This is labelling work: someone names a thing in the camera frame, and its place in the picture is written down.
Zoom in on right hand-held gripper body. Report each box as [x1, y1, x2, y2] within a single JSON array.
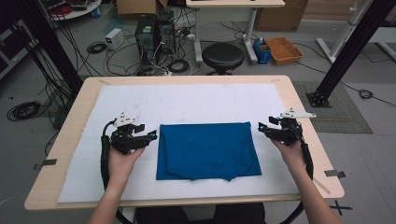
[[265, 107, 317, 147]]

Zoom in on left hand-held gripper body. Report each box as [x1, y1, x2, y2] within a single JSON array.
[[109, 112, 153, 156]]

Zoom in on blue t-shirt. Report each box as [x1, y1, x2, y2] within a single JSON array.
[[155, 120, 263, 182]]

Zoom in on person's right hand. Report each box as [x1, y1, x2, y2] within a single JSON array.
[[270, 139, 307, 180]]

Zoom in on person's left hand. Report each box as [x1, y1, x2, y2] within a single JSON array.
[[106, 146, 146, 188]]

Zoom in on white table mat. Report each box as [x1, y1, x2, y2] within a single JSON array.
[[57, 82, 300, 203]]

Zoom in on grey floor mat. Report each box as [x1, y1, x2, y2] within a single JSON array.
[[292, 80, 374, 135]]

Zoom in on light wooden table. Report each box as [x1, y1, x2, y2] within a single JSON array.
[[23, 74, 346, 212]]

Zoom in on grey tape strip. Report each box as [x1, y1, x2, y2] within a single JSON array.
[[33, 158, 58, 172], [323, 169, 347, 179]]

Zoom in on blue box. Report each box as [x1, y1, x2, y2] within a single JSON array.
[[252, 37, 272, 65]]

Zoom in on orange tray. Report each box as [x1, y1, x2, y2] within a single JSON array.
[[264, 36, 304, 66]]

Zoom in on black round stool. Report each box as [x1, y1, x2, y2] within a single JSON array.
[[201, 42, 246, 77]]

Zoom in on black computer tower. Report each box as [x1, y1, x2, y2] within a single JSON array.
[[156, 10, 177, 56], [134, 13, 158, 65]]

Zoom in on person's dark trousers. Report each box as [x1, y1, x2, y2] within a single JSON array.
[[134, 203, 267, 224]]

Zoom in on small white power supply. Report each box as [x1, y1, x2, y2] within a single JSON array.
[[105, 27, 125, 51]]

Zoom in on large brown cardboard box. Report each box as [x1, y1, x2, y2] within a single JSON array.
[[255, 0, 310, 32]]

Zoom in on white stand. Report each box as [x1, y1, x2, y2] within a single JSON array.
[[316, 0, 375, 64]]

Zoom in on small brown cardboard box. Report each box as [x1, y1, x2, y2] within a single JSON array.
[[116, 0, 169, 16]]

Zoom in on white desk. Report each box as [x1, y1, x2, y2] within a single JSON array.
[[185, 0, 286, 64]]

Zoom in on round white table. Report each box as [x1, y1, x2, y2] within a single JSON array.
[[46, 0, 103, 21]]

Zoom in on left hand-held gripper black cable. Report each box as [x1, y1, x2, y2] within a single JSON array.
[[99, 119, 117, 191]]

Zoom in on hand-held gripper black cable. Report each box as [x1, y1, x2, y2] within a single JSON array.
[[99, 119, 117, 191], [298, 124, 315, 181]]

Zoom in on right hand-held gripper black cable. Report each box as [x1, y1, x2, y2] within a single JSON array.
[[298, 124, 315, 181]]

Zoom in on coiled black cable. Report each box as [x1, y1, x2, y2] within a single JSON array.
[[167, 58, 191, 75], [86, 40, 107, 55], [6, 100, 42, 122], [358, 89, 375, 100]]

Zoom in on black metal post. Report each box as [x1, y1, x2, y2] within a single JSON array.
[[305, 0, 396, 108], [14, 0, 84, 94]]

